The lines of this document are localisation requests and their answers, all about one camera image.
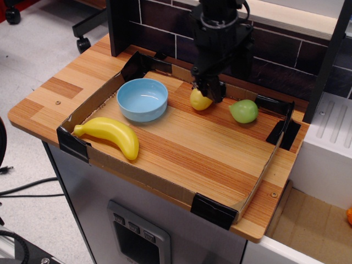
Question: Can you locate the orange toy fruit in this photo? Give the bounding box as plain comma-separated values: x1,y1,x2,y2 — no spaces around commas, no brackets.
346,208,352,225

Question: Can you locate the wooden shelf board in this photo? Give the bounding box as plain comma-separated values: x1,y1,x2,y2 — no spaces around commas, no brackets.
247,1,338,40

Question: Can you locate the yellow plastic banana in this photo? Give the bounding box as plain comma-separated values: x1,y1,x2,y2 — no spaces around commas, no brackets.
74,117,139,161

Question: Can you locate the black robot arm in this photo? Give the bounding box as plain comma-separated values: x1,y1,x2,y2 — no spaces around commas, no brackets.
191,1,254,103

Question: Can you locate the white toy sink counter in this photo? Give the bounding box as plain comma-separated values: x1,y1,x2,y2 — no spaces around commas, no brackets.
290,93,351,209

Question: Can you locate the black upright post right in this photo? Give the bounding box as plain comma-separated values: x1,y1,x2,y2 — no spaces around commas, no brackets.
302,0,351,124

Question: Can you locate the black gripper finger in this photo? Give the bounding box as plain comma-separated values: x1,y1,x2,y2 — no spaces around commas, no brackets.
194,75,223,103
230,42,253,79

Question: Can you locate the black floor cable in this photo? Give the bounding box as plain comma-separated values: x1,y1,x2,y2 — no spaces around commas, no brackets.
0,177,65,198

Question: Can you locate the black caster wheel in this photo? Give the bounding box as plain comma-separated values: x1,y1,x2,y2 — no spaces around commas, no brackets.
5,7,21,25
76,37,91,54

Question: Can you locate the black upright post left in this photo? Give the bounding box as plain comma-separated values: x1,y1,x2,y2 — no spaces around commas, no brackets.
106,0,140,57

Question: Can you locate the black power plug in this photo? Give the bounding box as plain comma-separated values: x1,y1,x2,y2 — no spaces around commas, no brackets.
0,166,13,175

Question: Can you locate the black base plate with screw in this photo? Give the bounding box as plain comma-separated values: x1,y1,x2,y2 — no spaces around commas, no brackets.
1,230,63,263

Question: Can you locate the light blue bowl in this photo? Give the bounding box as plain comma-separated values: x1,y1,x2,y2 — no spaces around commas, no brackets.
117,78,168,123

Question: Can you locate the black upright post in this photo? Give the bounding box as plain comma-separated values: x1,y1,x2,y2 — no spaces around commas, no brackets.
106,0,140,57
302,0,351,124

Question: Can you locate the black caster wheel far left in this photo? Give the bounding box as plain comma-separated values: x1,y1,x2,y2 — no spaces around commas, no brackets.
5,7,21,25

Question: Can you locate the yellow toy potato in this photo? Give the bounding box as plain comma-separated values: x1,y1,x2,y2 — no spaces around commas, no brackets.
190,88,213,111

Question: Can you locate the green toy pear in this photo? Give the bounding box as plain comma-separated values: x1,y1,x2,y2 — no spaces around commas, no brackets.
229,100,259,124

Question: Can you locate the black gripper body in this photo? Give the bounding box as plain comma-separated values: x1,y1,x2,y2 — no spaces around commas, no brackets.
191,10,254,76

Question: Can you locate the grey toy oven panel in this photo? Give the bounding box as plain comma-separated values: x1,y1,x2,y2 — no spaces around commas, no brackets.
108,200,172,263

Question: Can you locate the cardboard fence with black tape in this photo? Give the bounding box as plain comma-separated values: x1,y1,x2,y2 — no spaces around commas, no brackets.
57,52,303,240

